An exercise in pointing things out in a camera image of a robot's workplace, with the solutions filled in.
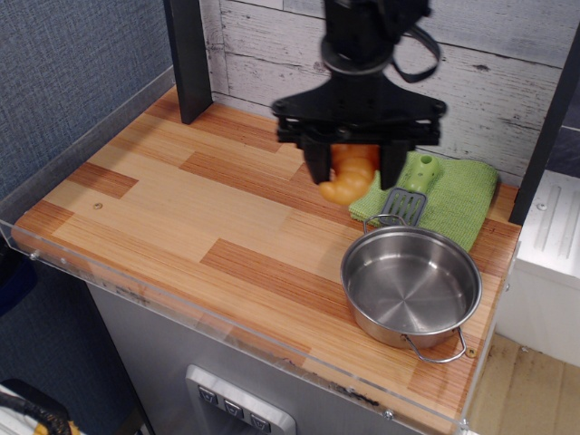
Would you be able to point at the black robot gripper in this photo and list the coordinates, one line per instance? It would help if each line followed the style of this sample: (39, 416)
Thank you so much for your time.
(358, 110)

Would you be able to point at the orange plastic toy croissant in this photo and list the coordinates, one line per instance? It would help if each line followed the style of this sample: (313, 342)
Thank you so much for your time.
(354, 168)

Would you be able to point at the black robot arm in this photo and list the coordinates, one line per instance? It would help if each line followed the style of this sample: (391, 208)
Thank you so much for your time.
(361, 36)

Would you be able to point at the stainless steel pot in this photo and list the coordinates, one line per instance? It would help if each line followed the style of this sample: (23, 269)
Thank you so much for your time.
(409, 287)

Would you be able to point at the grey toy fridge cabinet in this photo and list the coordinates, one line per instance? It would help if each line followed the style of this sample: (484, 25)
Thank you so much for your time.
(157, 350)

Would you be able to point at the silver dispenser button panel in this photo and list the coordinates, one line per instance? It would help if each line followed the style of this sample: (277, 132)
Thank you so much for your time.
(260, 416)

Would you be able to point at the yellow black object bottom left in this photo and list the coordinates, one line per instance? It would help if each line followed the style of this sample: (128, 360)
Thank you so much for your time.
(22, 416)

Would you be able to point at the green handled grey spatula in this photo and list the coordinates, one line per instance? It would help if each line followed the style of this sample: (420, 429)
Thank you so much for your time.
(406, 203)

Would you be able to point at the black vertical post right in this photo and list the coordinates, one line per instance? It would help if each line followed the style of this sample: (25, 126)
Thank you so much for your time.
(547, 33)

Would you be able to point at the black vertical post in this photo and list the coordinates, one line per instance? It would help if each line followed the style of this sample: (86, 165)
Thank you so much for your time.
(547, 33)
(189, 57)

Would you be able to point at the clear acrylic guard rail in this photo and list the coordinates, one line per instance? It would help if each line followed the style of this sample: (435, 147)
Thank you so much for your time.
(219, 230)

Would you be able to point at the black vertical post left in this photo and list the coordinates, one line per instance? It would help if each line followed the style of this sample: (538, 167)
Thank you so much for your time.
(189, 57)

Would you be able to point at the white aluminium side frame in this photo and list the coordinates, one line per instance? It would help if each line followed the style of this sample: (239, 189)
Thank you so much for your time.
(540, 304)

